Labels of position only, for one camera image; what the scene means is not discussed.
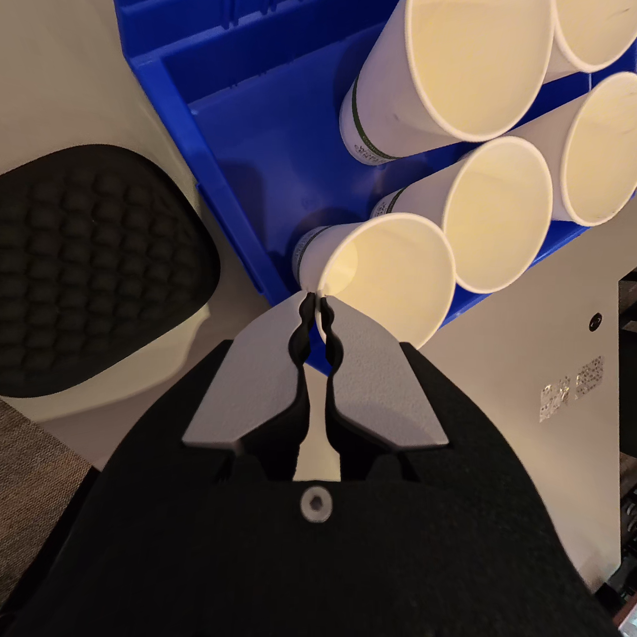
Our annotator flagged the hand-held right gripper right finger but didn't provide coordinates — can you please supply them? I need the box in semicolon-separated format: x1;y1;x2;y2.
317;294;451;483

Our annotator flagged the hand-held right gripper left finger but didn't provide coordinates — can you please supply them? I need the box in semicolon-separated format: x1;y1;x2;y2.
181;291;321;483

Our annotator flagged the white paper cup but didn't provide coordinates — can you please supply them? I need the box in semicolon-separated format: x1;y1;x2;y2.
371;137;554;294
339;0;555;165
551;0;637;72
294;212;457;349
518;72;637;226

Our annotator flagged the blue plastic bin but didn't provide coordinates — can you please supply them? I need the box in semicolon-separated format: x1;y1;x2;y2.
113;0;637;374

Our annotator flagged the black textured pad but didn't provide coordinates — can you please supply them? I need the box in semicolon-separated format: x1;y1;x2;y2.
0;145;222;399

